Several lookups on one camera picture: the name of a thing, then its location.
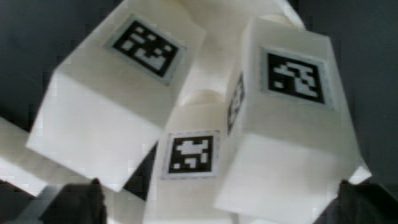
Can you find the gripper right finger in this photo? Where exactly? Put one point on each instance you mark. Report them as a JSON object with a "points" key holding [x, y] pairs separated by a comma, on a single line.
{"points": [[366, 204]]}

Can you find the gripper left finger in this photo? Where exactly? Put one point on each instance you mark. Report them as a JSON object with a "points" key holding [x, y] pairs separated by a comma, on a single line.
{"points": [[67, 205]]}

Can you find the white stool leg with tag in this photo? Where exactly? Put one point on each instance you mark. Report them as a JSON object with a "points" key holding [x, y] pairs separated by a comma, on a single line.
{"points": [[114, 89]]}

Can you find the white round stool seat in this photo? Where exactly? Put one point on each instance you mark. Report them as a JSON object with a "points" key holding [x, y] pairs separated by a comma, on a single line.
{"points": [[222, 17]]}

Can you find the white right fence wall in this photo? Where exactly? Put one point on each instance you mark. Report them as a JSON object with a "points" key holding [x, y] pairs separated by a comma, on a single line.
{"points": [[32, 173]]}

